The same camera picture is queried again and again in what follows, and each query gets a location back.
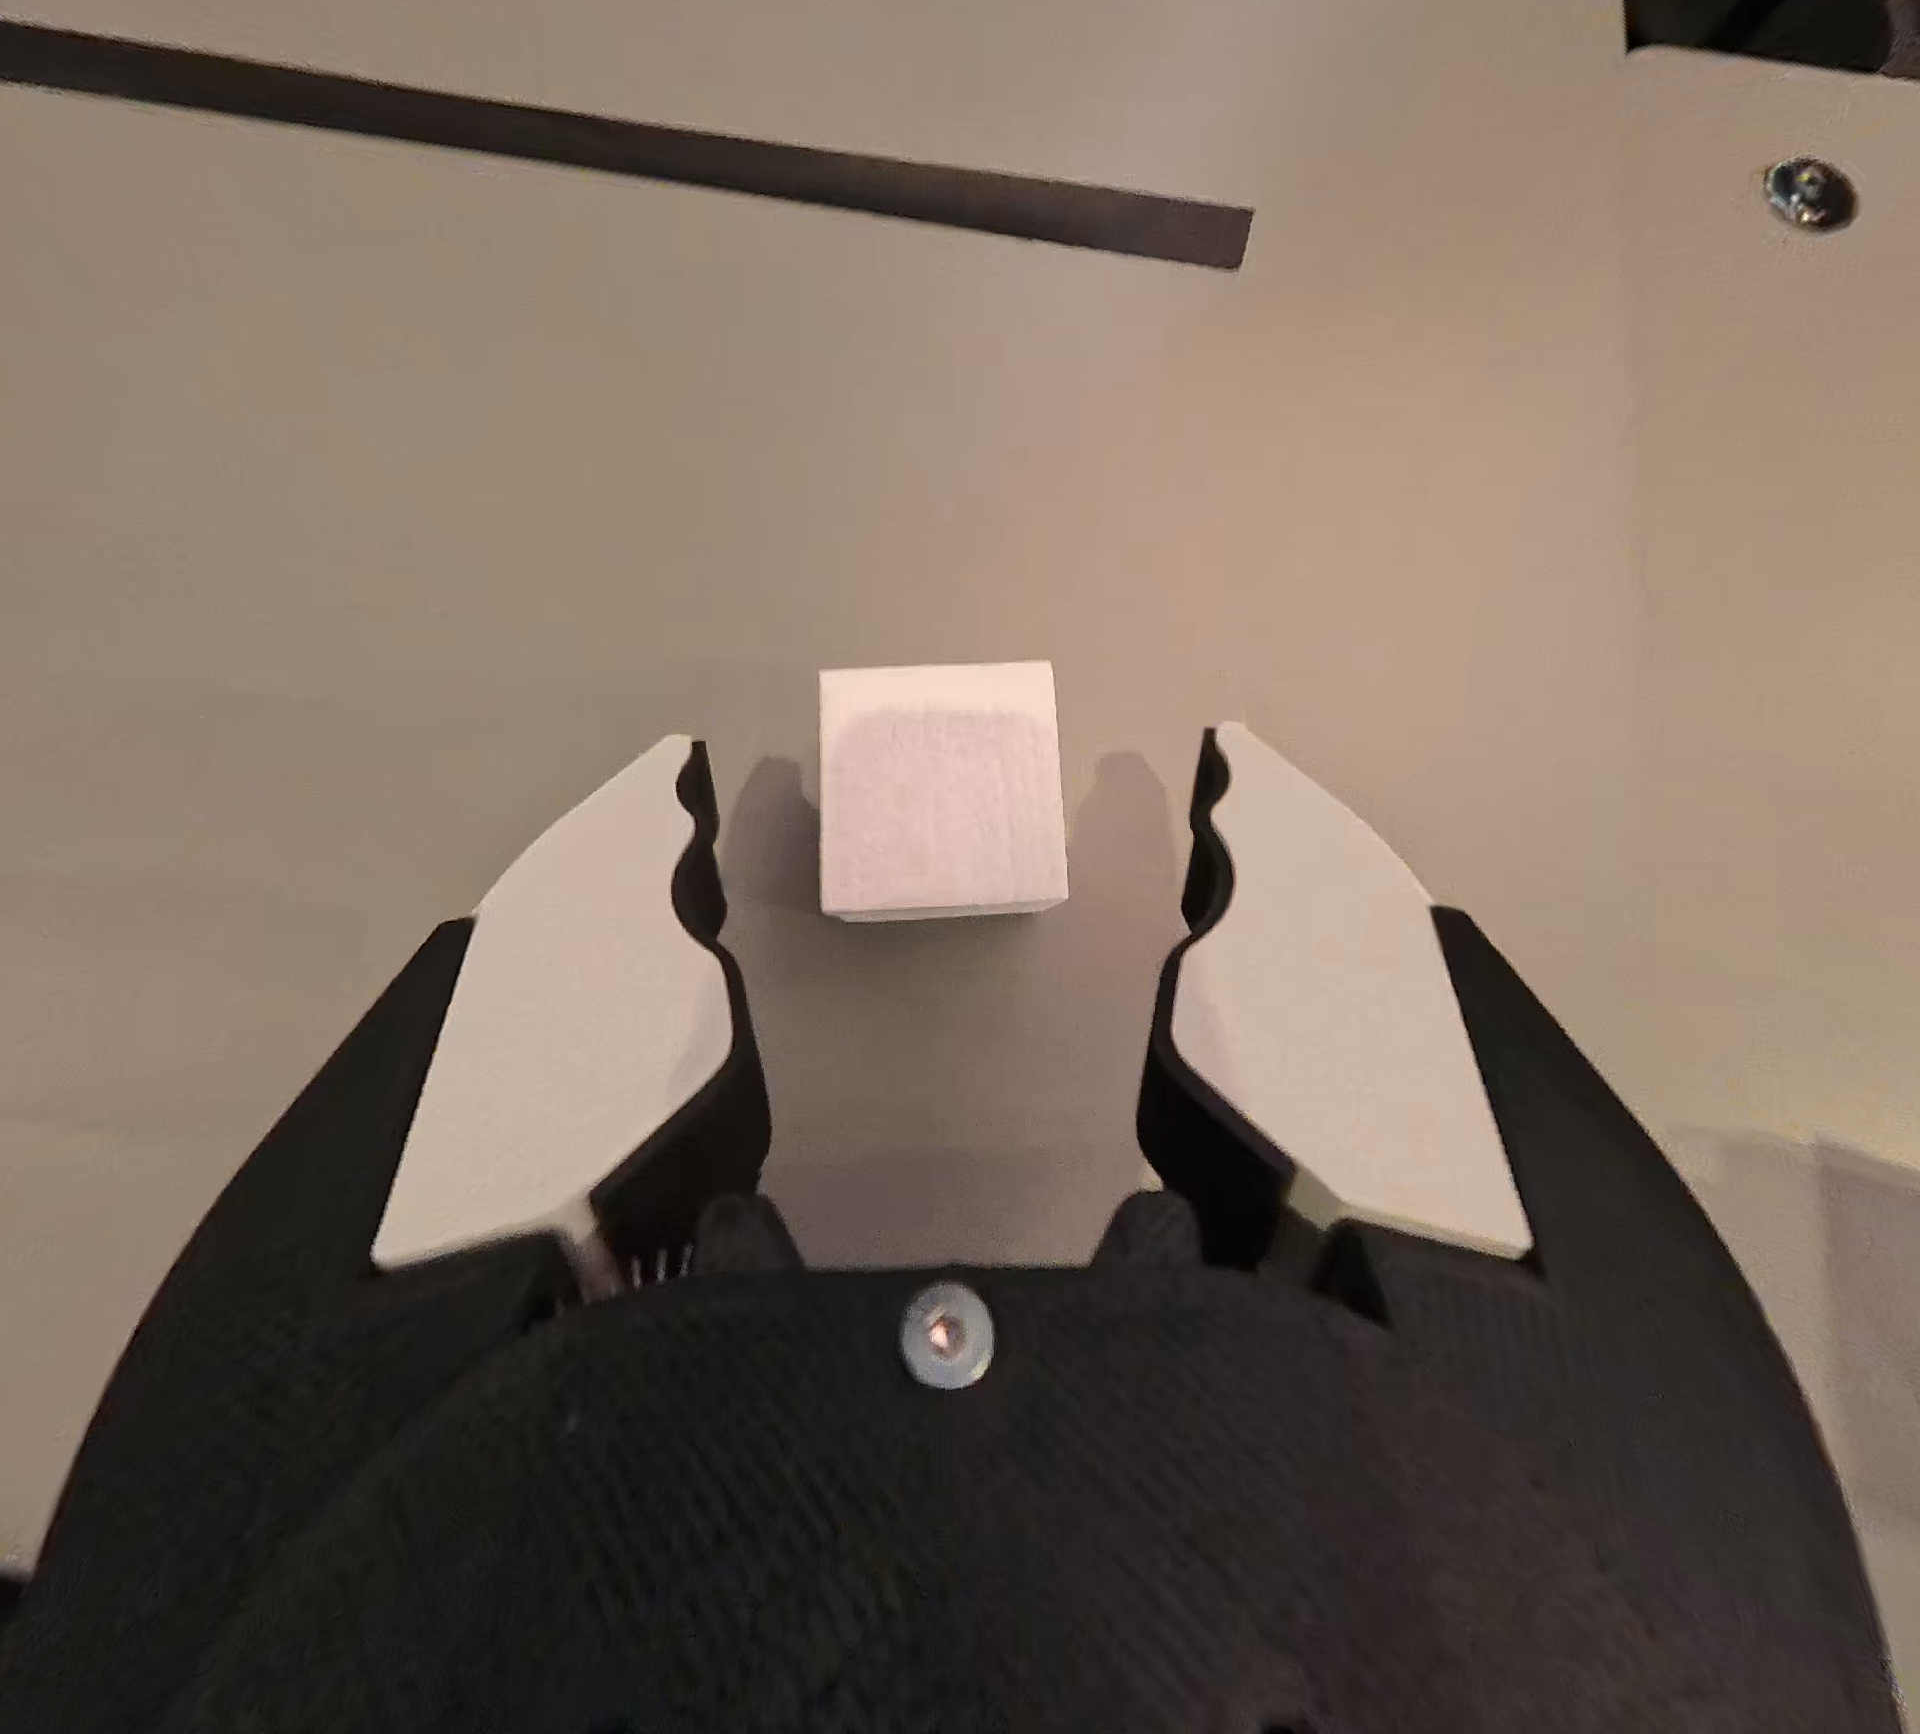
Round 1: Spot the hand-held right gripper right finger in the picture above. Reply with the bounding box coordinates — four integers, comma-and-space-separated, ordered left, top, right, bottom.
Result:
1135, 720, 1533, 1284

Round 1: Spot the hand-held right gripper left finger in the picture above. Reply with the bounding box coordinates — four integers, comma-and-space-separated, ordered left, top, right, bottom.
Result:
370, 733, 778, 1298

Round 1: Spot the white foam cube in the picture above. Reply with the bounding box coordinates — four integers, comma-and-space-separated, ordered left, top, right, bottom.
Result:
817, 659, 1071, 925

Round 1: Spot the metal table screw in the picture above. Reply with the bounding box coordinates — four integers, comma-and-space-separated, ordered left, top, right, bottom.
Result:
1763, 155, 1859, 233

